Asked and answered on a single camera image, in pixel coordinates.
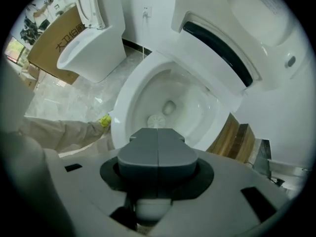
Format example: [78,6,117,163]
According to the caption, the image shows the white wall cable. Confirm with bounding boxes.
[141,11,150,59]

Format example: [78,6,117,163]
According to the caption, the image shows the white toilet brush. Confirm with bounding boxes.
[147,114,166,129]

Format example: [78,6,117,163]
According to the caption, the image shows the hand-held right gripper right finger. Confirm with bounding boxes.
[157,128,198,180]

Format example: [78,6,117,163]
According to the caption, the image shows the person's beige trousers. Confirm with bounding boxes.
[18,118,116,158]

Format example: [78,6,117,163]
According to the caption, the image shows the wooden plank platform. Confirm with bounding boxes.
[205,112,256,164]

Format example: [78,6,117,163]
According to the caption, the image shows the pile of plumbing fittings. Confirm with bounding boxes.
[23,0,69,45]

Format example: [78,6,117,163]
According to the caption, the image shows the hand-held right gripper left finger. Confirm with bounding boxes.
[117,127,159,183]

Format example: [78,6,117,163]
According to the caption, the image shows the large brown cardboard box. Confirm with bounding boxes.
[26,7,87,85]

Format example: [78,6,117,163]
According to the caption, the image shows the person's right shoe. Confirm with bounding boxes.
[97,114,113,128]

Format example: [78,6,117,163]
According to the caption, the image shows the white toilet with tank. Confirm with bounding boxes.
[56,0,128,84]

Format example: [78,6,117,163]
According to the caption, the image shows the white smart toilet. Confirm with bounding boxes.
[110,0,313,155]

